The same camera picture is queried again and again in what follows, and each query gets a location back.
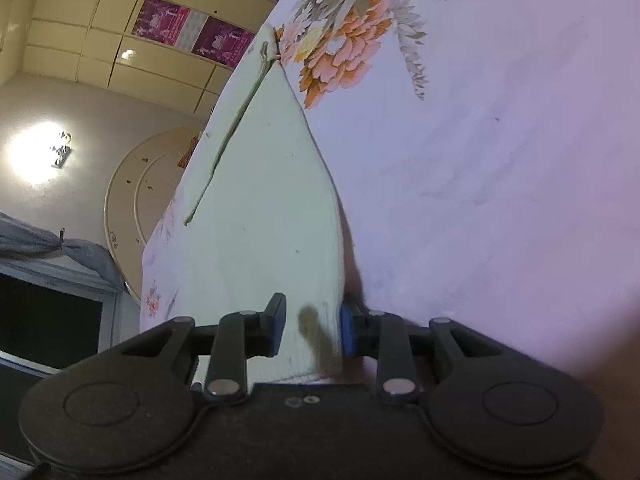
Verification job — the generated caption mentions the dark window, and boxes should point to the dark window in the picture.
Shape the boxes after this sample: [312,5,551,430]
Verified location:
[0,271,117,463]

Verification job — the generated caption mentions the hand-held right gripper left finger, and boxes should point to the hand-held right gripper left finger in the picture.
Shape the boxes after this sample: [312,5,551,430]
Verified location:
[120,292,288,402]

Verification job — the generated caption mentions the cream round headboard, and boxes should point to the cream round headboard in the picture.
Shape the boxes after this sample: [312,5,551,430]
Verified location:
[104,127,211,307]

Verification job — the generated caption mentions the cream wardrobe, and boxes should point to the cream wardrobe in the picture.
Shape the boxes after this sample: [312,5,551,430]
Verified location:
[0,0,307,117]

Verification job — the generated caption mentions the white knitted sweater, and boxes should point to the white knitted sweater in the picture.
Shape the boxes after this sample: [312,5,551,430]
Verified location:
[180,22,352,386]

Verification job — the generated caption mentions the ornate wall lamp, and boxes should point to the ornate wall lamp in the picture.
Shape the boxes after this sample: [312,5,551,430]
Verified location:
[50,131,74,169]

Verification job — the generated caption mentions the grey-blue curtain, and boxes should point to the grey-blue curtain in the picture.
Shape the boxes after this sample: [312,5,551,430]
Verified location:
[0,212,132,295]

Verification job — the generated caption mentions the floral lilac bedsheet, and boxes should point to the floral lilac bedsheet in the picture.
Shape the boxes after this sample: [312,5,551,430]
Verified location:
[140,0,640,392]

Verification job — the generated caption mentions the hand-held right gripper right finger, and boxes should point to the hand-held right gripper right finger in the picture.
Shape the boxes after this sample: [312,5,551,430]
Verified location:
[338,294,507,402]

